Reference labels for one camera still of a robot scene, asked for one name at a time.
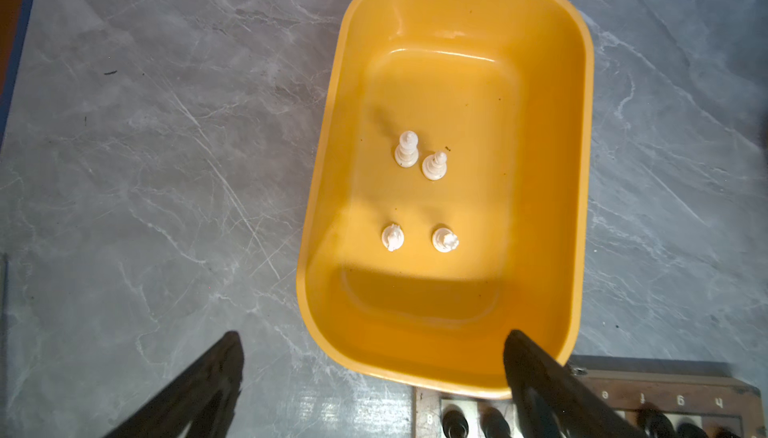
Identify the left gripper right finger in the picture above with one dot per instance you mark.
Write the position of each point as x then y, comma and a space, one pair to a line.
550, 400

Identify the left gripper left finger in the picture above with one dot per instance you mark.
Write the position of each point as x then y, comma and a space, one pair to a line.
200, 402

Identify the white knight in tray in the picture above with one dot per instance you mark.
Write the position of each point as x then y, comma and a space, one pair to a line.
393, 237
445, 240

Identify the yellow plastic tray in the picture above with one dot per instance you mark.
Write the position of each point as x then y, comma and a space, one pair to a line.
505, 89

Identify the white bishop in tray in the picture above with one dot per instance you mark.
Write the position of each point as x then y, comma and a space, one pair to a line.
434, 167

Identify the white king in tray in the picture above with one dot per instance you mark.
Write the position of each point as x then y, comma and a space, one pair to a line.
406, 153

